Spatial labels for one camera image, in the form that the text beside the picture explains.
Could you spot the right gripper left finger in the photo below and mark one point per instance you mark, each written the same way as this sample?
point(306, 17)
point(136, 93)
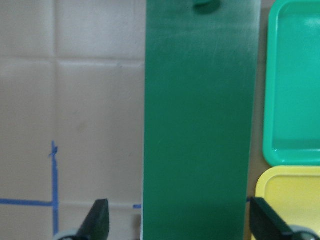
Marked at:
point(96, 225)

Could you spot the green plastic tray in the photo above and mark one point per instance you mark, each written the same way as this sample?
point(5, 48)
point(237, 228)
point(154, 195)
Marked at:
point(291, 126)

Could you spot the green push button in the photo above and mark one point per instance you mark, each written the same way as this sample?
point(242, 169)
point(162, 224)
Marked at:
point(205, 7)

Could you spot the yellow plastic tray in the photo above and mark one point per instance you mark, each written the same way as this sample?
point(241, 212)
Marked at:
point(293, 192)

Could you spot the green conveyor belt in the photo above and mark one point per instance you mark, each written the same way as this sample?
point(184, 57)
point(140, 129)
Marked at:
point(200, 74)

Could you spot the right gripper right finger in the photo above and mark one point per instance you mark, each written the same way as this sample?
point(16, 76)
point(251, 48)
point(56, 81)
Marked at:
point(266, 224)

